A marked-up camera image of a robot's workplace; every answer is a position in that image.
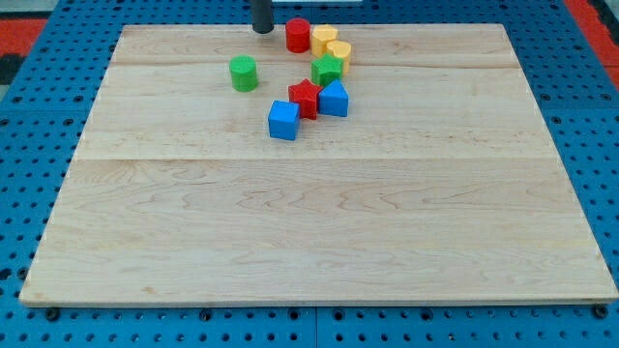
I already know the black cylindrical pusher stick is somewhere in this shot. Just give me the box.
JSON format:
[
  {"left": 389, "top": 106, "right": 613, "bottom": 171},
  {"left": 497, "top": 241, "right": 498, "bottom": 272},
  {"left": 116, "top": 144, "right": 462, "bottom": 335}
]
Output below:
[{"left": 251, "top": 0, "right": 275, "bottom": 34}]

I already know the yellow hexagon block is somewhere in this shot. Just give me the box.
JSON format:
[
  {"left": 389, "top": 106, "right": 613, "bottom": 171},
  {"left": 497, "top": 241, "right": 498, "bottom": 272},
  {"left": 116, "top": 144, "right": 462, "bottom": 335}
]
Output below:
[{"left": 310, "top": 24, "right": 339, "bottom": 58}]

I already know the red cylinder block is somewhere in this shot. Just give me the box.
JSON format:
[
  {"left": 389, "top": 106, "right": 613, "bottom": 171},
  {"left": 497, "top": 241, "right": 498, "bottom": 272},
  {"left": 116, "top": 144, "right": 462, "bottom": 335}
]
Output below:
[{"left": 284, "top": 17, "right": 310, "bottom": 53}]

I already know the green cylinder block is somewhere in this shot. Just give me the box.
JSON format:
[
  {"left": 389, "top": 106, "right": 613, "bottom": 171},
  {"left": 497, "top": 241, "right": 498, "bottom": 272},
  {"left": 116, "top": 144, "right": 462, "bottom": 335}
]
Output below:
[{"left": 228, "top": 55, "right": 258, "bottom": 92}]

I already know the green star block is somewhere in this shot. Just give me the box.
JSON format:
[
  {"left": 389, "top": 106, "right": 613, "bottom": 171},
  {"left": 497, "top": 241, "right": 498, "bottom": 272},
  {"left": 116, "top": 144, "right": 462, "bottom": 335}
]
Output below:
[{"left": 310, "top": 53, "right": 344, "bottom": 87}]

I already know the yellow heart block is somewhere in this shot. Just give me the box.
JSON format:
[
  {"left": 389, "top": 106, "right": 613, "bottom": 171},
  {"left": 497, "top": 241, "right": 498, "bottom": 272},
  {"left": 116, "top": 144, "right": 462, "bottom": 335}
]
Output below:
[{"left": 326, "top": 40, "right": 352, "bottom": 74}]

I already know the red star block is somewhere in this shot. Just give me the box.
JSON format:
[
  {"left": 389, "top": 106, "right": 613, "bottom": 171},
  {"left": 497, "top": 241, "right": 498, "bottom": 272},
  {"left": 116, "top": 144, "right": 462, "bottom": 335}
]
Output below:
[{"left": 288, "top": 78, "right": 323, "bottom": 120}]

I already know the blue cube block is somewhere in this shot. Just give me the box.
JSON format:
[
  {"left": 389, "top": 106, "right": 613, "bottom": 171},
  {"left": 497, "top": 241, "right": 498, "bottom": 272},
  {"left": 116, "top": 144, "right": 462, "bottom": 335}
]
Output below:
[{"left": 268, "top": 101, "right": 300, "bottom": 141}]

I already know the blue triangle block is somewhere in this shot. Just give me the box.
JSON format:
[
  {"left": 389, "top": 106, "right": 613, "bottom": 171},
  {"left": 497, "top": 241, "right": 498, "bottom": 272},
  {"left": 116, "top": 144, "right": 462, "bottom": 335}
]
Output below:
[{"left": 318, "top": 79, "right": 349, "bottom": 117}]

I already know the light wooden board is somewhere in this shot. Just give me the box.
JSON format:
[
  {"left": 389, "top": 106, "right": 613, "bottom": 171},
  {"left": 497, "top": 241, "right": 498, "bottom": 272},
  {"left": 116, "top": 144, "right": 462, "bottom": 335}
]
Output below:
[{"left": 19, "top": 24, "right": 618, "bottom": 307}]

